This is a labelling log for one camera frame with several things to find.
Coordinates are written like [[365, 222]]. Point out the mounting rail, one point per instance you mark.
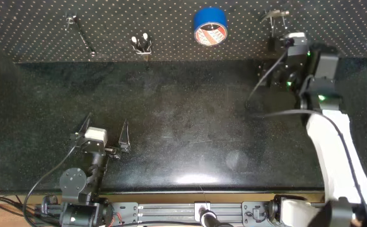
[[171, 211]]

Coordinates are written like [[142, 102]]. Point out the roll of blue tape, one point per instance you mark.
[[210, 22]]

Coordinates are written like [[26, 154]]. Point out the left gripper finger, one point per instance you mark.
[[125, 138], [85, 124]]

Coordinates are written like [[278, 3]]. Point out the black pegboard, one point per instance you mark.
[[29, 31]]

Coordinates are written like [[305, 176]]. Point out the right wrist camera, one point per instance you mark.
[[298, 44]]

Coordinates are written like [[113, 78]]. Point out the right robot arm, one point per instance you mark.
[[335, 151]]

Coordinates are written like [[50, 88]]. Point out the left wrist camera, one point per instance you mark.
[[96, 134]]

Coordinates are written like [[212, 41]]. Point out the black and white pliers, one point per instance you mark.
[[142, 41]]

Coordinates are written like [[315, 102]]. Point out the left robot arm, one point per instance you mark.
[[76, 183]]

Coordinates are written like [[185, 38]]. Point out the wrench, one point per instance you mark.
[[83, 36]]

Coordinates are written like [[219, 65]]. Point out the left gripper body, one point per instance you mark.
[[92, 147]]

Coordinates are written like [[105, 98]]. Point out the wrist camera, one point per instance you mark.
[[96, 134], [298, 44]]

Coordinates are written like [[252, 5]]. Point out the metal hook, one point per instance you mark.
[[142, 51], [70, 19], [284, 23]]

